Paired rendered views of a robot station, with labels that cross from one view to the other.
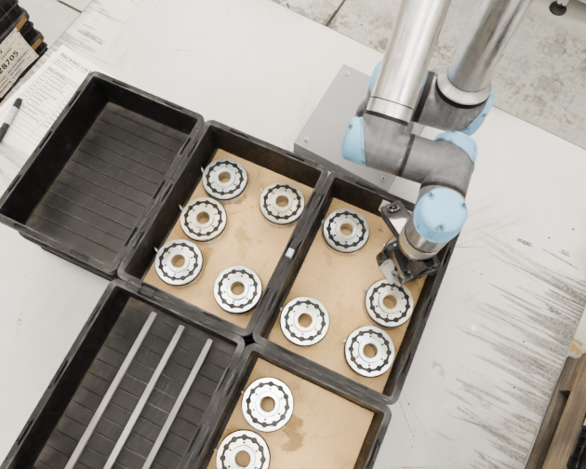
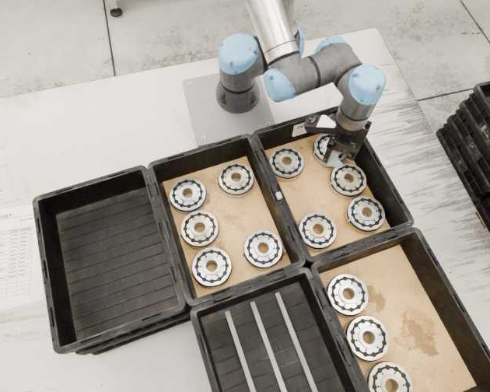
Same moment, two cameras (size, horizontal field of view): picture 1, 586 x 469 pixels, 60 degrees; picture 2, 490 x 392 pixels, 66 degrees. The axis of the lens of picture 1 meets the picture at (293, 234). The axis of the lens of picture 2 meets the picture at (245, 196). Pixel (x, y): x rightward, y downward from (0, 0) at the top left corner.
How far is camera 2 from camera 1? 36 cm
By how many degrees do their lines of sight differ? 16
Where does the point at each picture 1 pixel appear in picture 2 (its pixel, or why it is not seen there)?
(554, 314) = (412, 123)
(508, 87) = not seen: hidden behind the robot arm
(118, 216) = (140, 278)
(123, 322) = (212, 337)
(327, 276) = (301, 197)
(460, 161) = (346, 49)
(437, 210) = (368, 79)
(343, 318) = (333, 211)
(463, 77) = not seen: hidden behind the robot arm
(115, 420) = not seen: outside the picture
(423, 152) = (323, 59)
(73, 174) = (78, 281)
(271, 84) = (145, 127)
